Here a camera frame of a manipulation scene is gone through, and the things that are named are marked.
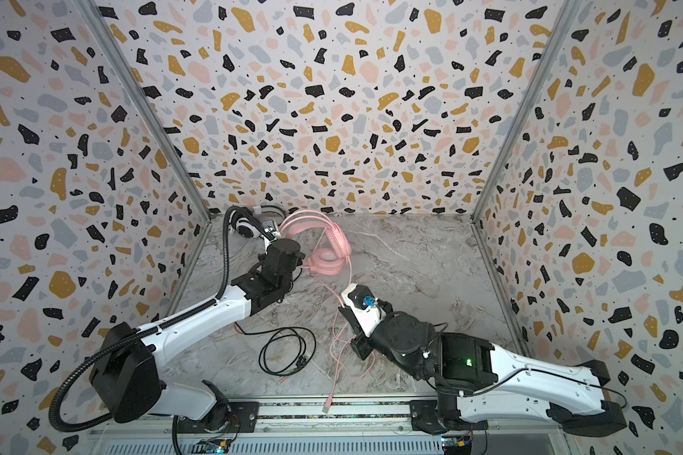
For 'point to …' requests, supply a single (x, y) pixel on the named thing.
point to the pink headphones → (333, 247)
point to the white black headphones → (246, 223)
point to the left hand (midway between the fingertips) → (284, 237)
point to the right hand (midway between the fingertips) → (339, 306)
